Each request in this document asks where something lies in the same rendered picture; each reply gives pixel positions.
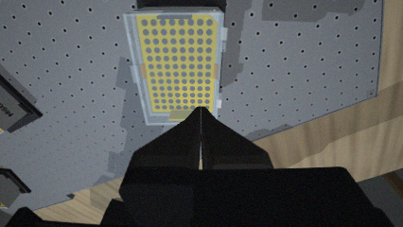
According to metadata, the white tip box with lid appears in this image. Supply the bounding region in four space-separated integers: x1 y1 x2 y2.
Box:
0 175 21 209

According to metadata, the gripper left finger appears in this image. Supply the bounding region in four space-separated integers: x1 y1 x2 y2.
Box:
127 107 201 170

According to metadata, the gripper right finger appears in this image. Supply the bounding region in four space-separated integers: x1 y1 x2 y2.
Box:
201 107 273 169

